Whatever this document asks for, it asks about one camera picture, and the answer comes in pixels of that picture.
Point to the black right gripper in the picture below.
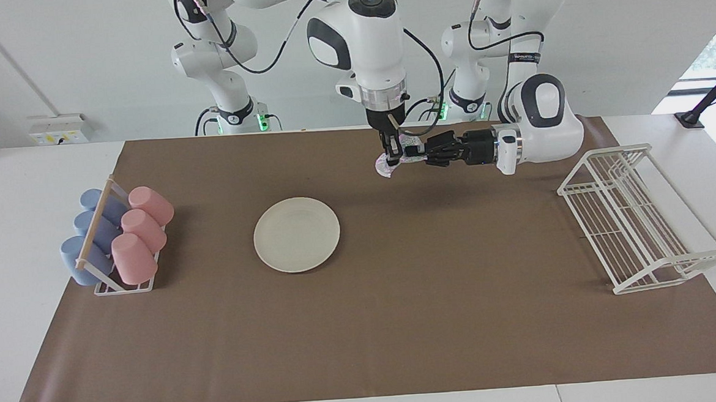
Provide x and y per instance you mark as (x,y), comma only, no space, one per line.
(386,121)

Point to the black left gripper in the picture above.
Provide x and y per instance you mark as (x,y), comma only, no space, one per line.
(481,147)

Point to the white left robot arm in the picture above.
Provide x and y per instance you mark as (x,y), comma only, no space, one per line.
(544,127)

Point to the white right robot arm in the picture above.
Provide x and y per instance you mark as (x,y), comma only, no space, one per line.
(368,41)

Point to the cream round plate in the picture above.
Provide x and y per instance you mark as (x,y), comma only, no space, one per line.
(296,235)

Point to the brown table mat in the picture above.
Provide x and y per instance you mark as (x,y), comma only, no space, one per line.
(401,321)

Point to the pink plastic cup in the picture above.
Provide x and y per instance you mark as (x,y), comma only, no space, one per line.
(145,230)
(151,204)
(134,260)

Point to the black angled stand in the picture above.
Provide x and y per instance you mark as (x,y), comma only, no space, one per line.
(711,93)

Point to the white wooden cup rack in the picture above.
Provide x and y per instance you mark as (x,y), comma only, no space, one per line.
(97,221)

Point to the blue plastic cup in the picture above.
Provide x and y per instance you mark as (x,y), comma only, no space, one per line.
(82,264)
(91,198)
(86,222)

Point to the white power strip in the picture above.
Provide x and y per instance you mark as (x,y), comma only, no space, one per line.
(60,129)

